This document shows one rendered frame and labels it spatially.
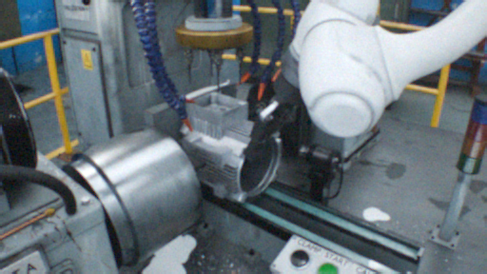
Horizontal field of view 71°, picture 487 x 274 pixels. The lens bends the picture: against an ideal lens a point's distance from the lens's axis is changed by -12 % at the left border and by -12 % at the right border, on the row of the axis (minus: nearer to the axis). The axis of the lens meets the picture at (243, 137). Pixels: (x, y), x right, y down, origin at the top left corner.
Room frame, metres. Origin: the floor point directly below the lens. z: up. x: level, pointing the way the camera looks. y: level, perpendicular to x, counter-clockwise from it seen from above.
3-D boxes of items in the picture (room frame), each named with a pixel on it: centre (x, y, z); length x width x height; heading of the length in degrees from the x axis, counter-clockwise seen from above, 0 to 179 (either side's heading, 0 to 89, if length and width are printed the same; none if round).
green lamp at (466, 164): (0.75, -0.57, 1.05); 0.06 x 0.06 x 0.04
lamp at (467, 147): (0.75, -0.57, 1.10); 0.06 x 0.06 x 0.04
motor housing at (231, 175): (0.86, 0.04, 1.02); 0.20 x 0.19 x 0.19; 49
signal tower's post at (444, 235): (0.75, -0.57, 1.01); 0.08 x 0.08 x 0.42; 50
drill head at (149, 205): (0.59, 0.27, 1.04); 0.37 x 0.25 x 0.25; 140
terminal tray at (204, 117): (0.89, 0.07, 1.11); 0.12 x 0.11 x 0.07; 49
